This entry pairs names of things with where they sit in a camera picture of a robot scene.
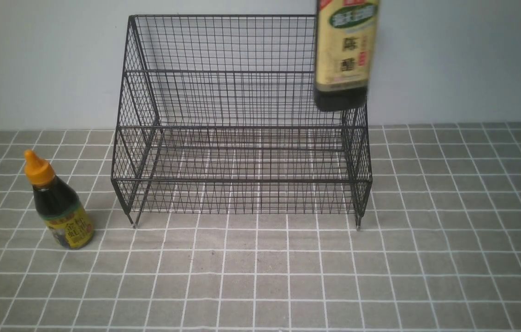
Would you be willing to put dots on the small orange-capped sauce bottle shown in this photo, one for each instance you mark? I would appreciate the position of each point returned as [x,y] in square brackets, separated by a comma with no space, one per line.
[57,204]

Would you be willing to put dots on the large dark vinegar bottle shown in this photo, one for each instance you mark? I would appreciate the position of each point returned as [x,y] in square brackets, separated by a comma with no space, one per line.
[345,42]

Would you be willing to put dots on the grey checkered tablecloth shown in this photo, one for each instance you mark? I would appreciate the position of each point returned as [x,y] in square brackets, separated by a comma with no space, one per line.
[439,247]

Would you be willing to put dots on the black wire mesh shelf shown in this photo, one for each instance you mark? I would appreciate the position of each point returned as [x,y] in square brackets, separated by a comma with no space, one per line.
[216,114]

